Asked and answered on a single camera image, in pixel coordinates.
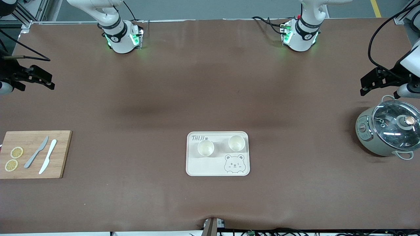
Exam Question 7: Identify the white paper cup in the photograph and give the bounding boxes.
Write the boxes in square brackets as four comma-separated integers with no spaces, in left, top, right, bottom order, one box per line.
[197,140,215,157]
[228,135,246,152]

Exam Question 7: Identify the glass pot lid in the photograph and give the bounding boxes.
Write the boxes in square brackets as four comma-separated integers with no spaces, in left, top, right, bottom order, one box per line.
[371,100,420,152]

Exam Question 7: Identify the grey-green electric cooking pot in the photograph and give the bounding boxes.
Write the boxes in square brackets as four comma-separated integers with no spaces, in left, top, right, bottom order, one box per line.
[355,95,420,161]

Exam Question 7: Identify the wooden cutting board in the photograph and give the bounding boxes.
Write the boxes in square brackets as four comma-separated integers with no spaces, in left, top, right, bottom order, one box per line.
[0,130,73,179]

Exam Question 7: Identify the grey plastic knife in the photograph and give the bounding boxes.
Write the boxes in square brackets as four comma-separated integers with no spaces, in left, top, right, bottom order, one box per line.
[24,136,49,169]

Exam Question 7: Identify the white plastic knife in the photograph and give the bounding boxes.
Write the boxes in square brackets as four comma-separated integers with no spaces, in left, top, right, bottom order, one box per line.
[38,139,57,175]

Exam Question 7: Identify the green-lit left base box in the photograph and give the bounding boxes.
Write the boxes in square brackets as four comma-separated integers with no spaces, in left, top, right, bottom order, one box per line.
[280,20,293,45]

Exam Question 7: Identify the green-lit base box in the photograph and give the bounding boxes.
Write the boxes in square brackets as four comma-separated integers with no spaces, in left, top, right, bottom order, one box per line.
[280,20,293,45]
[130,20,145,50]

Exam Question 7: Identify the green-lit right base box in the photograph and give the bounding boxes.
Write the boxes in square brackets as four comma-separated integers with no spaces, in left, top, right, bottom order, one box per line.
[130,20,145,50]

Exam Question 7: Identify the cream bear print tray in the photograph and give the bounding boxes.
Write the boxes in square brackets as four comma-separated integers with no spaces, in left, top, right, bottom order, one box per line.
[186,131,250,177]

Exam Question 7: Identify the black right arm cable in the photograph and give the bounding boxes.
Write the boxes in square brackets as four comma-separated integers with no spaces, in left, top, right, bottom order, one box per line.
[0,29,51,62]

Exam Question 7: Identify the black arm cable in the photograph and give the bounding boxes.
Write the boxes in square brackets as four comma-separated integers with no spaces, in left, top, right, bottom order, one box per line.
[367,4,420,82]
[0,29,51,62]

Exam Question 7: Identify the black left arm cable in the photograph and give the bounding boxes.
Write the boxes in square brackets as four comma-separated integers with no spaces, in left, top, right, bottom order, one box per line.
[367,4,420,82]

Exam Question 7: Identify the black base power cables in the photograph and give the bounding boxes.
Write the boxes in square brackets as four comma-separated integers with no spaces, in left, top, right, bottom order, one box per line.
[252,16,289,35]

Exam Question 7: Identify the brown table edge camera mount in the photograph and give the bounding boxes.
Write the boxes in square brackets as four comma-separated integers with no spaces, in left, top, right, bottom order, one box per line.
[201,217,226,236]

